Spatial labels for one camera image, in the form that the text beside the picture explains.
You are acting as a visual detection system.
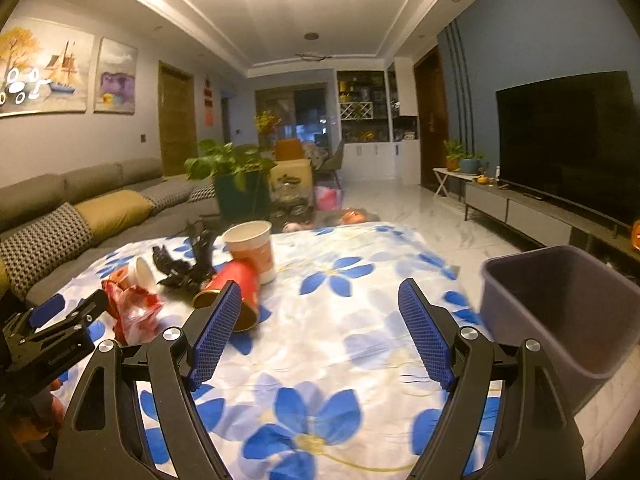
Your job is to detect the small white folding table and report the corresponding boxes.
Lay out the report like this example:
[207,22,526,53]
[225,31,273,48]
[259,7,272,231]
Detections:
[432,167,468,198]

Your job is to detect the sailing ship painting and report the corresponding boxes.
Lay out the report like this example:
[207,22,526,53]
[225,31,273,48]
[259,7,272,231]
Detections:
[0,19,96,118]

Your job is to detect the plant in orange pot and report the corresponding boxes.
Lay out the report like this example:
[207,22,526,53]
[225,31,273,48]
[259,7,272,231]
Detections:
[442,139,465,171]

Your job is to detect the plant in teal planter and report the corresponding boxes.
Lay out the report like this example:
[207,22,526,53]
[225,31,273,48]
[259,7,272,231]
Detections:
[184,139,278,223]

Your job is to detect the grey sofa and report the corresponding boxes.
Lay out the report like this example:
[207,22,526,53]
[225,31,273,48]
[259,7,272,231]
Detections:
[0,157,221,301]

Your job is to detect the large houndstooth cushion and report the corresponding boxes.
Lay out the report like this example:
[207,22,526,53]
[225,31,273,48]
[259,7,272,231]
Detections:
[0,202,93,298]

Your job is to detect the red paper cup gold inside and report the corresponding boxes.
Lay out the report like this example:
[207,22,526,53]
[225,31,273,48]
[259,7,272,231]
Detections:
[192,259,263,333]

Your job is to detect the light wooden door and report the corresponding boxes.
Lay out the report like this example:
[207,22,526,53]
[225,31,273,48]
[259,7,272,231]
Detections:
[158,60,196,177]

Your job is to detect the pink gift bag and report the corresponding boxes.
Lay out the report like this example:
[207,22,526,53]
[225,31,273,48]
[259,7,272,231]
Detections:
[314,185,345,212]

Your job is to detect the orange dining chair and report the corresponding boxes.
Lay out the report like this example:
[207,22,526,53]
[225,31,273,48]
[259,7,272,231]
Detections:
[275,139,304,161]

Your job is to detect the red and white snack bag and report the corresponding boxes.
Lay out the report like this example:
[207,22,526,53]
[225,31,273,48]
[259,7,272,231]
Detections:
[101,280,166,347]

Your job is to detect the yellow flower bouquet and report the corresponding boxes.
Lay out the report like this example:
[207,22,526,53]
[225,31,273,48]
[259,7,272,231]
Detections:
[254,110,281,136]

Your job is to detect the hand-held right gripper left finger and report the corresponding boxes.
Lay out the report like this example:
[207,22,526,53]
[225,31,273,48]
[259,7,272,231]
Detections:
[52,280,243,480]

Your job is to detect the glass jar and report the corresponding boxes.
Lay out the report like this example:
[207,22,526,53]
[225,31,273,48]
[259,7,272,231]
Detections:
[277,175,311,206]

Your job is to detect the grey plastic bin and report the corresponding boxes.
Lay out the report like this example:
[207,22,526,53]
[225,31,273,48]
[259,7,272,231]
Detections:
[481,245,640,413]

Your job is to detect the red wall decorations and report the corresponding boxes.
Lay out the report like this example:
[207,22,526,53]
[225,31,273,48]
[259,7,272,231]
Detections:
[202,76,216,127]

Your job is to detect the person's left hand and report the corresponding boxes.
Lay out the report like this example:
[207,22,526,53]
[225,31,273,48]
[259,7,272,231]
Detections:
[15,377,68,441]

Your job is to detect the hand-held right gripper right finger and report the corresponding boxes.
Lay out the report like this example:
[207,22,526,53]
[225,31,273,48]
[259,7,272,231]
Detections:
[397,277,586,480]

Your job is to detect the dark wooden door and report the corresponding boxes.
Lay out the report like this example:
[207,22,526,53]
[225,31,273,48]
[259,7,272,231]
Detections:
[414,45,451,191]

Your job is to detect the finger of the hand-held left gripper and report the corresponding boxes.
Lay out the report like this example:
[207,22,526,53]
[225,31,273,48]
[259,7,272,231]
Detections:
[27,294,66,330]
[37,288,110,335]

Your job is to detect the glass coffee table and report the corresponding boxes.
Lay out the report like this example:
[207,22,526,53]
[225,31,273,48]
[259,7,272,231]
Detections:
[270,205,381,233]

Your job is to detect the grey dining chair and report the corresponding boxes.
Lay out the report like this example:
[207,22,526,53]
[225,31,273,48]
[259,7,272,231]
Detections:
[320,140,346,181]

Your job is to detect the yellow cushion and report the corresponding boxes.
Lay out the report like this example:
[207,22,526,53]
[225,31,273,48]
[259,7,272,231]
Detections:
[74,190,153,246]

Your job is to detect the long houndstooth cushion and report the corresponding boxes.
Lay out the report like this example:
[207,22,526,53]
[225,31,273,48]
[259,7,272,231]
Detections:
[137,177,201,211]

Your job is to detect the black plastic bag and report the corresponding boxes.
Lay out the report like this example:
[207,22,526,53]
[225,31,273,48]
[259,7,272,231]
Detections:
[151,219,219,291]

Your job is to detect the grey television cabinet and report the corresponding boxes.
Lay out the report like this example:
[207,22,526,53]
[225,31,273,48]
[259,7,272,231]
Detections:
[464,180,640,281]

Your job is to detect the plant in blue-grey pot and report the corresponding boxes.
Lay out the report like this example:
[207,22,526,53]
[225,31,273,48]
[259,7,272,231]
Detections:
[459,152,488,175]

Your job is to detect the white display cabinet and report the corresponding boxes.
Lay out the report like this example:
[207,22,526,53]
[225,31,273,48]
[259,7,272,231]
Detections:
[336,57,421,186]

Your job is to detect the red paper cup white inside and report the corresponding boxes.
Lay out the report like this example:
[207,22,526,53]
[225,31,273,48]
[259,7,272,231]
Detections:
[107,256,158,295]

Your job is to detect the blue floral blanket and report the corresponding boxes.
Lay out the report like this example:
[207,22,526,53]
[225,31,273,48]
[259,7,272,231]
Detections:
[25,222,506,480]

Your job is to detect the glass balcony door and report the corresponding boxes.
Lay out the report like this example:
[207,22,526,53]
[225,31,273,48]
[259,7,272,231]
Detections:
[255,82,333,146]

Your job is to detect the large black television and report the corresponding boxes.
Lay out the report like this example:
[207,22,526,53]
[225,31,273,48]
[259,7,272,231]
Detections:
[495,71,640,228]

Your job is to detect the yellow armchair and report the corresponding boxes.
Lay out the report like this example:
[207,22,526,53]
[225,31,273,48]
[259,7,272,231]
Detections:
[270,158,315,196]

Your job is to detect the purple abstract painting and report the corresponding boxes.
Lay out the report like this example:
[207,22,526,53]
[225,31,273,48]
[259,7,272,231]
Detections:
[93,36,139,115]

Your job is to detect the beige paper cup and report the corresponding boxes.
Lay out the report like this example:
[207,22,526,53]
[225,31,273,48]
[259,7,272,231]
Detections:
[221,220,277,286]

